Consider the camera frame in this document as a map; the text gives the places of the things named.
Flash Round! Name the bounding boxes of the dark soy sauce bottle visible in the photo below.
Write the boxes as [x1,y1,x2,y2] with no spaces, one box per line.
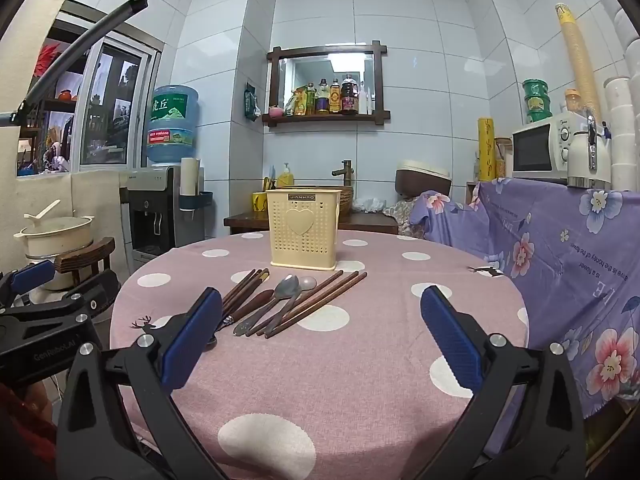
[341,74,359,115]

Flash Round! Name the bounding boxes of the white microwave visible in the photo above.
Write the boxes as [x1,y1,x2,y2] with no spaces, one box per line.
[511,112,592,186]

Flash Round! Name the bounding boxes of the wooden framed mirror shelf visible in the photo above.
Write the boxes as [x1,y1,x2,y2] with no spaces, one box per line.
[262,40,391,129]

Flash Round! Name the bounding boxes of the green hanging packet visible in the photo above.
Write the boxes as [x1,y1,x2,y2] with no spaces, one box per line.
[243,82,262,121]

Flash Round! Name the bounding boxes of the cream cooking pot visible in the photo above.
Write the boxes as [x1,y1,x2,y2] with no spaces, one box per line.
[13,215,96,262]

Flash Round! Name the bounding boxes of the stack of white paper cups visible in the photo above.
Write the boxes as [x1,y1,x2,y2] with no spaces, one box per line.
[180,157,202,196]

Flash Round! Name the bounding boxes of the blue water jug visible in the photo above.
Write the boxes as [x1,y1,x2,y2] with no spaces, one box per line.
[146,85,200,167]

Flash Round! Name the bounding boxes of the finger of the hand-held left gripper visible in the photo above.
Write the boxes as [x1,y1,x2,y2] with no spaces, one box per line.
[0,269,121,334]
[0,260,57,309]

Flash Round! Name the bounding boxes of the dark chopstick with gold band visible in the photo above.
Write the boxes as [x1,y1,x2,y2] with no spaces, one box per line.
[225,271,271,315]
[223,269,268,311]

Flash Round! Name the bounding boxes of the bronze faucet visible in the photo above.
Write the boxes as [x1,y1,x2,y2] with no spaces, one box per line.
[331,159,354,189]

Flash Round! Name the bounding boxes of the woven pattern sink basin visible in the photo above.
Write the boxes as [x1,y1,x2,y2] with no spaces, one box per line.
[320,187,356,219]

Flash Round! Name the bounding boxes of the clear plastic spoon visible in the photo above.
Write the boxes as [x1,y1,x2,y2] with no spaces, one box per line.
[263,276,318,336]

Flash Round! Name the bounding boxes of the cream plastic utensil basket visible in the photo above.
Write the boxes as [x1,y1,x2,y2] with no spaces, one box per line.
[265,188,342,269]

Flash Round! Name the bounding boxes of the yellow roll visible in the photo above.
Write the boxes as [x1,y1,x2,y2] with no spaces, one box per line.
[477,118,497,183]

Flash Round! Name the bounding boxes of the brown and cream rice cooker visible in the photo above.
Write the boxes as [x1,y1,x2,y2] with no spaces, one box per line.
[394,159,452,199]

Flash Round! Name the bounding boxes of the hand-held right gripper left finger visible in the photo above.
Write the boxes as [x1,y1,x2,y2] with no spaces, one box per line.
[57,287,231,480]

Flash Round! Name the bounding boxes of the teal cup holder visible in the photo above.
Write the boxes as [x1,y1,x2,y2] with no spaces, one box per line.
[178,190,214,211]

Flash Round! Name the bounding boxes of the metal spoon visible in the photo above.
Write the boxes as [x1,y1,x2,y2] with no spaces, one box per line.
[233,274,300,337]

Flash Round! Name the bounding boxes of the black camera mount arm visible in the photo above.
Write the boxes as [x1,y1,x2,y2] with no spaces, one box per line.
[0,0,162,127]

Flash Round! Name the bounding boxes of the beige patterned cloth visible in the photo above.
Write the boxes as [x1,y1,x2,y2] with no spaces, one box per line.
[384,195,432,239]

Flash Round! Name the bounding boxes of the sliding window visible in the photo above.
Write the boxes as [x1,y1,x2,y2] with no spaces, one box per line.
[15,0,164,177]

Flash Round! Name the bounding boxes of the brown-handled utensil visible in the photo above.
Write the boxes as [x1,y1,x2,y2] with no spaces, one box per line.
[207,289,275,347]

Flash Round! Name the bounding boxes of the wooden box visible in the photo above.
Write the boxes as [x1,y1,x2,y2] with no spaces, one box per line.
[494,137,514,179]

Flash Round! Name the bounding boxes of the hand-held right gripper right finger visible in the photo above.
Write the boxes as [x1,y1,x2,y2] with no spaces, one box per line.
[420,285,587,480]

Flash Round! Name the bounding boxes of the tall stack of yellow cups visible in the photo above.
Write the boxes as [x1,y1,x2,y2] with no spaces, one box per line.
[554,3,604,122]

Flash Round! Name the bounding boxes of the dark wooden sink cabinet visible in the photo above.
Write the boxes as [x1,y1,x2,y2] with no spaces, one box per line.
[223,209,400,236]

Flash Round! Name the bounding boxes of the stack of white tubs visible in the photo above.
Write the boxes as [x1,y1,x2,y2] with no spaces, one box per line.
[602,76,640,192]

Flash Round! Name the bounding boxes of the white ladle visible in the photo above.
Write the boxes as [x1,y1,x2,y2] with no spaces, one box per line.
[23,199,62,222]

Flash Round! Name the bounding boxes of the grey water dispenser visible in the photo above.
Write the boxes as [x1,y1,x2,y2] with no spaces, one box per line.
[120,165,206,262]

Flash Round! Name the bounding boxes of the dark wooden stool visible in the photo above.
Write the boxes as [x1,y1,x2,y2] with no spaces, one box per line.
[52,236,117,292]

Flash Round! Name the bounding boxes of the stack of green bowls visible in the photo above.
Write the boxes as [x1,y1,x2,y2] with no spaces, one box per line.
[522,78,551,124]

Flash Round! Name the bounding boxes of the purple floral cloth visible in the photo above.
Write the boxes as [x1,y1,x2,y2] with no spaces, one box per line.
[410,177,640,418]

